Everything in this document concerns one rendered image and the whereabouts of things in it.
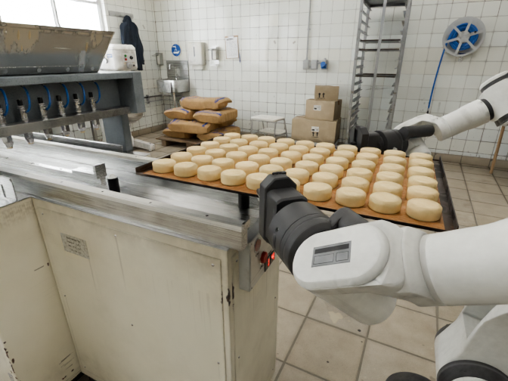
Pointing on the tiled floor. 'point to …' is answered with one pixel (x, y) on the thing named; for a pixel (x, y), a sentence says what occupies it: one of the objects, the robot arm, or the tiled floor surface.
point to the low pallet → (179, 140)
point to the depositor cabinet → (32, 290)
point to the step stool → (270, 128)
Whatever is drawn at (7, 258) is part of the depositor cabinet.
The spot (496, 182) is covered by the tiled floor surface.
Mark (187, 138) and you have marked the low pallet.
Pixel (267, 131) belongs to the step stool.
